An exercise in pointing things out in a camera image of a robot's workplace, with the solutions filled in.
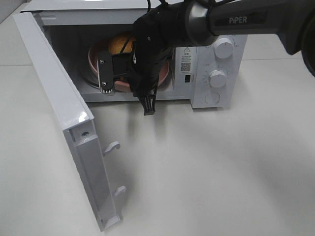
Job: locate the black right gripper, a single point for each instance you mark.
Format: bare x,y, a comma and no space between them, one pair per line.
147,61

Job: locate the pink round plate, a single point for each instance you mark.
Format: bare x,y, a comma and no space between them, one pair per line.
121,85

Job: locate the burger with sesame-free bun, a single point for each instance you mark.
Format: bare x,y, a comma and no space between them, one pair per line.
117,42

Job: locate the round white door button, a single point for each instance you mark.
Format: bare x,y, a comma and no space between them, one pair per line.
212,98

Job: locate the white microwave door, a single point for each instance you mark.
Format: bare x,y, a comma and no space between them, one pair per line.
75,120

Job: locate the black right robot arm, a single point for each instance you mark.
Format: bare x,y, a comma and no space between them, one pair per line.
200,22

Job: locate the glass microwave turntable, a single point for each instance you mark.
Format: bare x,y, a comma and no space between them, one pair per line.
86,81

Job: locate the white microwave oven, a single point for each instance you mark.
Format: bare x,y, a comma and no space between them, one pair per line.
73,26

